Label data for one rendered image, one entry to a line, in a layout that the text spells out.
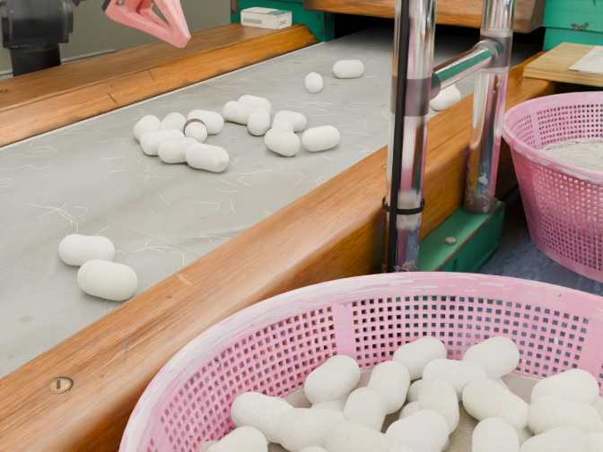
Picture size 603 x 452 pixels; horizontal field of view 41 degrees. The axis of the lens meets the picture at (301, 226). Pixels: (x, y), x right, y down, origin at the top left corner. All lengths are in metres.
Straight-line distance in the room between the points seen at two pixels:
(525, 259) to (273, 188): 0.21
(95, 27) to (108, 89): 2.14
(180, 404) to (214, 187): 0.29
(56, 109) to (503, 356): 0.51
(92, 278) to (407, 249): 0.19
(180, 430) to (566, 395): 0.18
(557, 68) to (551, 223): 0.26
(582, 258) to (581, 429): 0.28
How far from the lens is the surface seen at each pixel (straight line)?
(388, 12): 1.03
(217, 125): 0.73
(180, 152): 0.66
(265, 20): 1.11
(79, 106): 0.80
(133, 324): 0.39
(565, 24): 1.02
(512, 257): 0.67
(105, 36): 2.95
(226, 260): 0.44
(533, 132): 0.76
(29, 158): 0.70
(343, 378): 0.39
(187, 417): 0.35
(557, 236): 0.65
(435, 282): 0.42
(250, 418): 0.36
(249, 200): 0.58
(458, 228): 0.61
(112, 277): 0.45
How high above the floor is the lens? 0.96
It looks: 24 degrees down
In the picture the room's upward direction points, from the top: straight up
